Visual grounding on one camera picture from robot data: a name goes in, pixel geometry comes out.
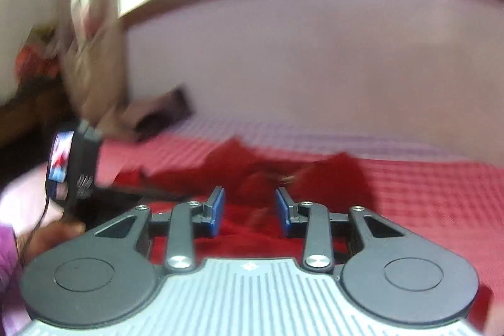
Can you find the black cable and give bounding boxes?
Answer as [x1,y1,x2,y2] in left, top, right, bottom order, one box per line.
[21,186,54,266]

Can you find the brown folded cloth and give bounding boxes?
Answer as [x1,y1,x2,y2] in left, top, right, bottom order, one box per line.
[118,84,193,143]

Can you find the bed with pink checked sheet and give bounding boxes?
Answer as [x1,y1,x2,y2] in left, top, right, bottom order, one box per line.
[0,116,504,336]

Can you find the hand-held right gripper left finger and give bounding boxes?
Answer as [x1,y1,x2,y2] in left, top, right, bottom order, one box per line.
[94,186,226,276]

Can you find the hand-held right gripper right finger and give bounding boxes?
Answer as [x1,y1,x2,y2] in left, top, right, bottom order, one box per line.
[275,187,411,276]

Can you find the dark wooden furniture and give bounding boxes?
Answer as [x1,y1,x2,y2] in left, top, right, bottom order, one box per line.
[0,78,73,150]

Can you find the red down jacket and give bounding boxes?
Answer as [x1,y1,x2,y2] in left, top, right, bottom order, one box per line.
[114,137,381,266]

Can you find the red patterned cloth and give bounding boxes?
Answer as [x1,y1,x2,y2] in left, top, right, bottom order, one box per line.
[14,27,64,83]

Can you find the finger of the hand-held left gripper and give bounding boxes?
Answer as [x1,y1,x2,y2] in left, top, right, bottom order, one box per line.
[92,180,190,203]

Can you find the person's left forearm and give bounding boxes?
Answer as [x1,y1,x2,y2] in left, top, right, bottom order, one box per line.
[0,225,21,325]

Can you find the beige curtain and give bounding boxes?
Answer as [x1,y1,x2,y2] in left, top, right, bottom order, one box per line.
[59,0,130,134]

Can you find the person's left hand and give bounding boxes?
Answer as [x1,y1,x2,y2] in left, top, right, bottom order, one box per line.
[18,220,86,263]

